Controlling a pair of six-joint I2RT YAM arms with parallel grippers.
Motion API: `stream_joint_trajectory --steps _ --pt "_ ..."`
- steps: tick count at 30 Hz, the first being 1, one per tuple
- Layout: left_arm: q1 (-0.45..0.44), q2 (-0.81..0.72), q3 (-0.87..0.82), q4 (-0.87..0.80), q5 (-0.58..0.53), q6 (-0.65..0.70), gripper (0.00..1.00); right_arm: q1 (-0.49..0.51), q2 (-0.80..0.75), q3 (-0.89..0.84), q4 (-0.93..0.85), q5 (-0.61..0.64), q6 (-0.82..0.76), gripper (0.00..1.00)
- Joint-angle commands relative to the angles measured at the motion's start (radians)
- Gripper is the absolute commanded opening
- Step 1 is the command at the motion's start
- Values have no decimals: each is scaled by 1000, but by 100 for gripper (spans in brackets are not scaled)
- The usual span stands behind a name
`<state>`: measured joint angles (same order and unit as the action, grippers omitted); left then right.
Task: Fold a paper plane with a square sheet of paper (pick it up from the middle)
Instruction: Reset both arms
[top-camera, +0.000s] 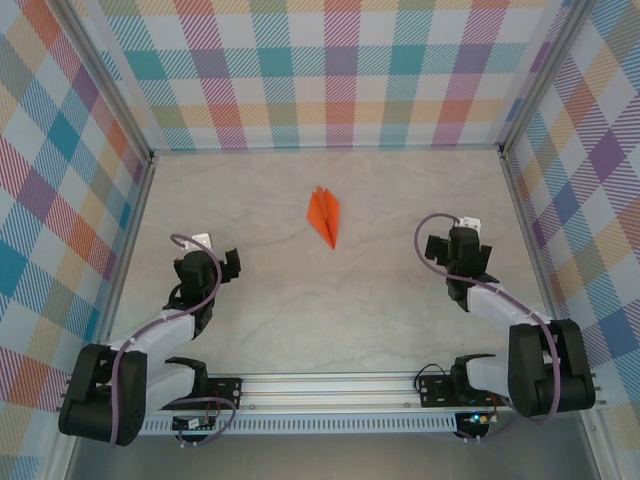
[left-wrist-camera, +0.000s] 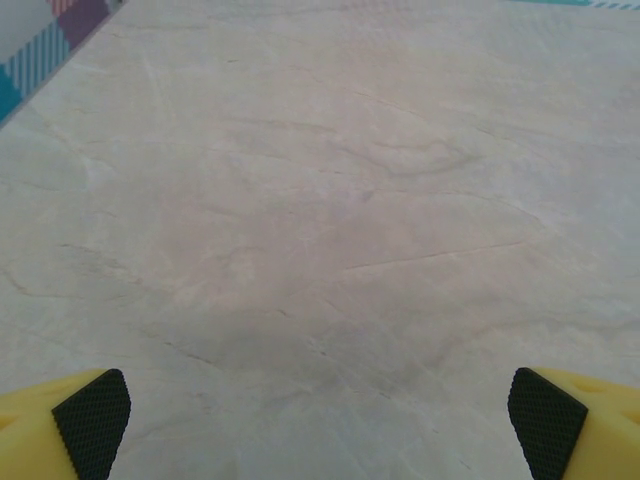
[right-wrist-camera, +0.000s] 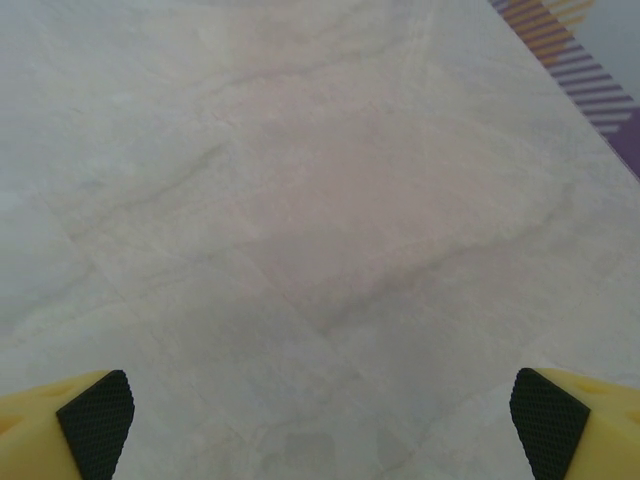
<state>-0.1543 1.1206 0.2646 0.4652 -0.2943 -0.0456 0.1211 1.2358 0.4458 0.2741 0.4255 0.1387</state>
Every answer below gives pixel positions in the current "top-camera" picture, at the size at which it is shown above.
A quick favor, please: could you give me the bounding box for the control board with green light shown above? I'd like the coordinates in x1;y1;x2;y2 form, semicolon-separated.
459;410;496;427

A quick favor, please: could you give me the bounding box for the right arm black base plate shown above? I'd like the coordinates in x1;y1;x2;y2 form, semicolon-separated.
418;374;510;409

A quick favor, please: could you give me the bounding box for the slotted grey cable duct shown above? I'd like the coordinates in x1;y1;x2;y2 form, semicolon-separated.
139;418;459;435

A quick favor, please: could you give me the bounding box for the aluminium frame post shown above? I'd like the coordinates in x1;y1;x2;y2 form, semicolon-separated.
499;0;596;156
62;0;154;166

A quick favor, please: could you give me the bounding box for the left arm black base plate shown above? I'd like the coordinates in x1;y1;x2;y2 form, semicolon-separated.
199;377;244;412

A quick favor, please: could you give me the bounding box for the wide aluminium mounting rail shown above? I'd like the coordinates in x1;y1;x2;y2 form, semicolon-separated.
142;369;609;415

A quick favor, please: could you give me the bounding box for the thin aluminium table rail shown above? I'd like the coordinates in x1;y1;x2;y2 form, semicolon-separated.
149;143;504;154

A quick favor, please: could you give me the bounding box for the orange paper sheet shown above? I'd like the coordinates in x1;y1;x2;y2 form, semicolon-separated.
306;185;342;250

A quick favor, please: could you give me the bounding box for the aluminium table side rail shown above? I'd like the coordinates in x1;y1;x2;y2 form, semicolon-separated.
499;147;574;369
87;152;159;376

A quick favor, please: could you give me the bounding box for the black control board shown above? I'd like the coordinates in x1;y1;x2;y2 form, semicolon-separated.
172;414;216;431

